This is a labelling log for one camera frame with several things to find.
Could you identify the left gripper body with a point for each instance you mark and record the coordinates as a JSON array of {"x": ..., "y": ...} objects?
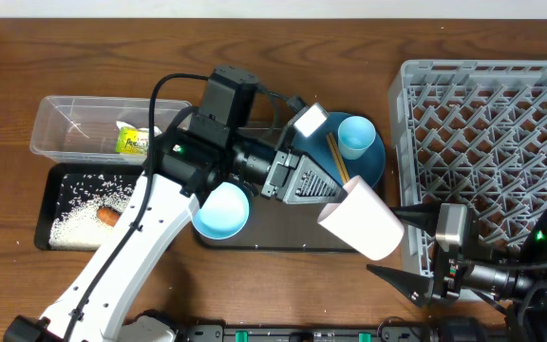
[{"x": 277, "y": 172}]

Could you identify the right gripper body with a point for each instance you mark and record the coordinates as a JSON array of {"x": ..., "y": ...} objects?
[{"x": 446, "y": 272}]

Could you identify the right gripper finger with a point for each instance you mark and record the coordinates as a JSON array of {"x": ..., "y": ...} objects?
[
  {"x": 422, "y": 216},
  {"x": 416, "y": 288}
]

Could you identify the pink white cup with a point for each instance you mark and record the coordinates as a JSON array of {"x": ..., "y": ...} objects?
[{"x": 363, "y": 221}]

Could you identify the light blue cup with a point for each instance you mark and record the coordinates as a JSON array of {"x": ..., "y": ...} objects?
[{"x": 355, "y": 136}]

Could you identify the light blue bowl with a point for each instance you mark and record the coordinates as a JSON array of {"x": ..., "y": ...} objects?
[{"x": 224, "y": 213}]

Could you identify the foil snack wrapper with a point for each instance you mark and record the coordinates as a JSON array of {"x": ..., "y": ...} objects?
[{"x": 132, "y": 141}]

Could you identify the orange carrot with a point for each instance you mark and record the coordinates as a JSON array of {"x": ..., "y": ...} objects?
[{"x": 108, "y": 216}]

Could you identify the white rice pile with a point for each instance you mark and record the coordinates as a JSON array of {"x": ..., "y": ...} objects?
[{"x": 82, "y": 231}]

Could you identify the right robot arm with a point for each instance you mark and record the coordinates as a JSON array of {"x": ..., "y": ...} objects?
[{"x": 513, "y": 283}]

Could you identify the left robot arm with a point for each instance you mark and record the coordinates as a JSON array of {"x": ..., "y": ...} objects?
[{"x": 181, "y": 172}]

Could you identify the grey dishwasher rack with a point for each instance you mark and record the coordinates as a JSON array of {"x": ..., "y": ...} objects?
[{"x": 472, "y": 133}]

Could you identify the black waste tray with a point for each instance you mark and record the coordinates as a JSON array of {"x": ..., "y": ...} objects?
[{"x": 71, "y": 185}]

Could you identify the dark blue plate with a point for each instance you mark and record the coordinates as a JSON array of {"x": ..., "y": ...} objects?
[{"x": 370, "y": 166}]

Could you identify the brown serving tray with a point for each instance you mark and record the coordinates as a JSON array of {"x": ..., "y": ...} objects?
[{"x": 275, "y": 226}]

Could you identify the clear plastic bin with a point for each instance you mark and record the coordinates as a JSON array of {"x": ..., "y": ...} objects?
[{"x": 84, "y": 129}]

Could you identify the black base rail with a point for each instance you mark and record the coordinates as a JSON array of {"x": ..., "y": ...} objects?
[{"x": 393, "y": 331}]

